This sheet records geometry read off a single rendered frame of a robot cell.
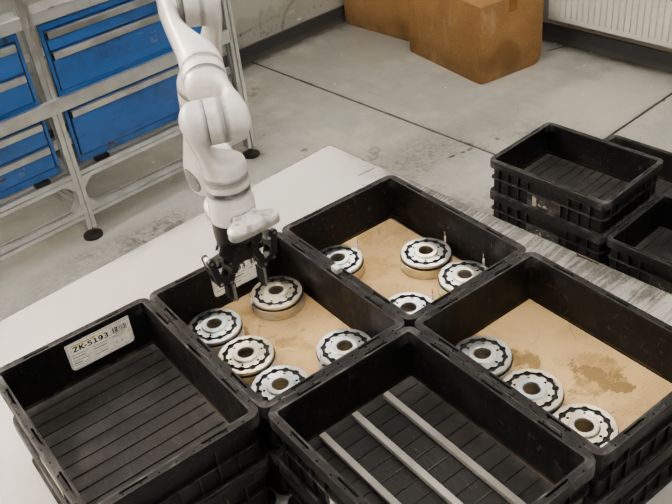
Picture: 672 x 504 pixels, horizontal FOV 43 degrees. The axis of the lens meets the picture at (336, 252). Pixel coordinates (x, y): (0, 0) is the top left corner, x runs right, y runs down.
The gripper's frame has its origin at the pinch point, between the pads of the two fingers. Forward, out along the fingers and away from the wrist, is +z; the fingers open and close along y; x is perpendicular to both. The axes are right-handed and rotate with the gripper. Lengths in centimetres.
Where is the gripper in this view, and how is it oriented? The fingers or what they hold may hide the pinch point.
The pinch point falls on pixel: (247, 284)
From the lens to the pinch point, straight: 146.0
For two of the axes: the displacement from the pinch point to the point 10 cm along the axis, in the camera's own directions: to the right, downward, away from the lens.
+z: 1.0, 8.1, 5.8
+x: 6.2, 4.1, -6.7
